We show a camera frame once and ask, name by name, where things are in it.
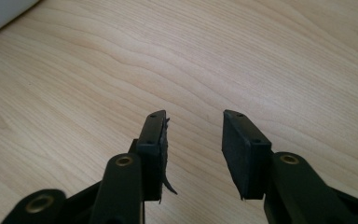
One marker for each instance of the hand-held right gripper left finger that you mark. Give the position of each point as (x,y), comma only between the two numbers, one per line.
(151,149)

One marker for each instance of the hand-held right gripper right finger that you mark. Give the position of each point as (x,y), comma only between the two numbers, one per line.
(245,155)

